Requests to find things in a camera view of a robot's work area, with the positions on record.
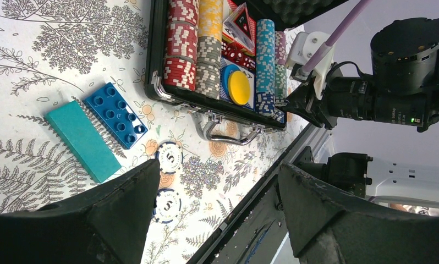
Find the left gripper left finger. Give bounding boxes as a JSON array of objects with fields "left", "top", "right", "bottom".
[{"left": 0, "top": 159, "right": 160, "bottom": 263}]

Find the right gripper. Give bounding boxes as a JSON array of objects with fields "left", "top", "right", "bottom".
[{"left": 281, "top": 78, "right": 345, "bottom": 130}]

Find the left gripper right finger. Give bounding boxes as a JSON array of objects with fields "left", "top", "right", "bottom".
[{"left": 278, "top": 163, "right": 439, "bottom": 263}]

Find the yellow round button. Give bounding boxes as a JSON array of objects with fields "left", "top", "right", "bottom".
[{"left": 228, "top": 71, "right": 251, "bottom": 105}]

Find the blue small blind button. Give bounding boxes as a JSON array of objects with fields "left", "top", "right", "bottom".
[{"left": 220, "top": 64, "right": 240, "bottom": 101}]

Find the teal rectangular block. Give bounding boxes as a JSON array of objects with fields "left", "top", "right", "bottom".
[{"left": 45, "top": 101, "right": 122, "bottom": 183}]

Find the black poker case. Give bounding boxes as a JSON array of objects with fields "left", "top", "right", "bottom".
[{"left": 144, "top": 1, "right": 340, "bottom": 145}]

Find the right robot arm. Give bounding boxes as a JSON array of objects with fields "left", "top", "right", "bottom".
[{"left": 283, "top": 18, "right": 439, "bottom": 208}]

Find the blue lego brick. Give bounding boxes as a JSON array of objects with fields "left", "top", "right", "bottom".
[{"left": 84, "top": 82, "right": 148, "bottom": 150}]

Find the red die in case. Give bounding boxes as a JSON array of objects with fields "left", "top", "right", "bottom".
[{"left": 221, "top": 41, "right": 256, "bottom": 72}]

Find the red card deck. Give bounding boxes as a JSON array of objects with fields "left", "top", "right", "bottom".
[{"left": 222, "top": 0, "right": 256, "bottom": 57}]

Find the clear all-in triangle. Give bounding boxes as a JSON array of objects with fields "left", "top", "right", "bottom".
[{"left": 223, "top": 3, "right": 255, "bottom": 54}]

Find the floral table cloth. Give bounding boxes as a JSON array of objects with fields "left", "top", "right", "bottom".
[{"left": 0, "top": 1, "right": 306, "bottom": 263}]

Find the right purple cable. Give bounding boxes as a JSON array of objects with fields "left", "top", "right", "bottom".
[{"left": 299, "top": 0, "right": 374, "bottom": 75}]

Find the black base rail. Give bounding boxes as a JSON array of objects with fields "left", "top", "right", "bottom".
[{"left": 188, "top": 124, "right": 331, "bottom": 263}]

